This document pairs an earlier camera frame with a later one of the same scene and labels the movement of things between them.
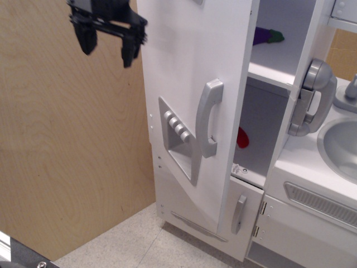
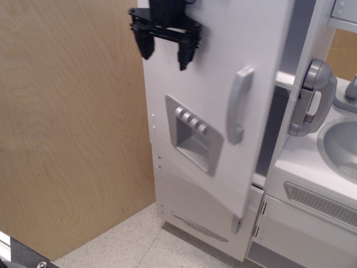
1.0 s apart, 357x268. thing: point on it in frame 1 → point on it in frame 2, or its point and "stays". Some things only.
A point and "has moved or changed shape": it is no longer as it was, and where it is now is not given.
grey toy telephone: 318,76 stays
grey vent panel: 337,210 stays
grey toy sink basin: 337,146 stays
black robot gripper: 116,17 → 166,18
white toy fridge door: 197,56 has moved or changed shape
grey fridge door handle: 212,94 → 235,118
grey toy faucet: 346,96 stays
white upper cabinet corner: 343,15 stays
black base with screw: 22,256 stays
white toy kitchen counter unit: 308,218 stays
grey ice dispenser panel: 181,142 → 193,134
